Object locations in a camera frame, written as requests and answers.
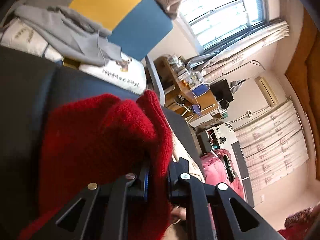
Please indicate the grey bed headboard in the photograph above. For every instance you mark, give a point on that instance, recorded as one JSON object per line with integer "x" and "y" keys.
{"x": 240, "y": 160}

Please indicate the grey yellow blue armchair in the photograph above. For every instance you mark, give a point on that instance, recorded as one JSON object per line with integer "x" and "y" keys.
{"x": 140, "y": 30}

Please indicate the metal pole stand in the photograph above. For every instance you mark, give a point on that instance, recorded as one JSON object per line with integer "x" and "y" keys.
{"x": 252, "y": 61}

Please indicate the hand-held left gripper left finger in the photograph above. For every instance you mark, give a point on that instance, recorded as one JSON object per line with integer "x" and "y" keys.
{"x": 147, "y": 180}

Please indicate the white patterned cushion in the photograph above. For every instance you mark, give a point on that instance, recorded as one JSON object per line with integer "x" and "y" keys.
{"x": 22, "y": 37}

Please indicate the wide beige patterned curtain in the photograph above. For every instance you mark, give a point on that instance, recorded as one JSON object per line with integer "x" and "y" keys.
{"x": 275, "y": 140}

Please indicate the reddish fuzzy cloth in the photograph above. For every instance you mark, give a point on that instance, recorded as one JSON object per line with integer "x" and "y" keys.
{"x": 300, "y": 220}

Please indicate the window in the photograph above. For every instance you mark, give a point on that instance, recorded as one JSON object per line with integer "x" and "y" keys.
{"x": 217, "y": 12}

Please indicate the pink bedding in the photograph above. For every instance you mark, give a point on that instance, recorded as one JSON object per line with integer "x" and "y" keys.
{"x": 215, "y": 165}

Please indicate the round mirror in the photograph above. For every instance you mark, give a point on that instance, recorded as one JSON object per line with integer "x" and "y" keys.
{"x": 223, "y": 104}

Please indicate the red knit sweater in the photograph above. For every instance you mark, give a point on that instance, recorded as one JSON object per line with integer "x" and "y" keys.
{"x": 100, "y": 130}

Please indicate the white cabinet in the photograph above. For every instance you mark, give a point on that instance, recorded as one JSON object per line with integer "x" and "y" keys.
{"x": 201, "y": 121}

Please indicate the beige air conditioner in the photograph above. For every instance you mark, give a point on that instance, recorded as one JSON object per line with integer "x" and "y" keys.
{"x": 266, "y": 91}

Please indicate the wooden computer desk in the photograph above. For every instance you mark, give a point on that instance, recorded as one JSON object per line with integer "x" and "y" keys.
{"x": 207, "y": 100}

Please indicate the wooden wardrobe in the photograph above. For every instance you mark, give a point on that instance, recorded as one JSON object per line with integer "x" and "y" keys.
{"x": 307, "y": 80}

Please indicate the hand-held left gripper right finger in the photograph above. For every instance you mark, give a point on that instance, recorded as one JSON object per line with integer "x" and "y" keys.
{"x": 175, "y": 177}

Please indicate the white printed cushion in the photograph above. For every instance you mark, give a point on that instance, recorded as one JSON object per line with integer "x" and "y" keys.
{"x": 117, "y": 72}

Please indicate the blue folding chair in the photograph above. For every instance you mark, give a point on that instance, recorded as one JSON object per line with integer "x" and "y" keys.
{"x": 201, "y": 88}

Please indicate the white nightstand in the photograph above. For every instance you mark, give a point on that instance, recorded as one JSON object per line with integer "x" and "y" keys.
{"x": 215, "y": 132}

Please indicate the grey garment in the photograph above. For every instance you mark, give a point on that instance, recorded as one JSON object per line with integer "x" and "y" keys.
{"x": 70, "y": 35}

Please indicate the beige garment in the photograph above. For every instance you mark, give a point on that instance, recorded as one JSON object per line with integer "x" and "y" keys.
{"x": 185, "y": 152}

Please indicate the grey hanging bag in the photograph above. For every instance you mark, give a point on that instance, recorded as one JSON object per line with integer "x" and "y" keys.
{"x": 237, "y": 83}

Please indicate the black monitor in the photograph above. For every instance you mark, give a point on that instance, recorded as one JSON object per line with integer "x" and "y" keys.
{"x": 221, "y": 90}

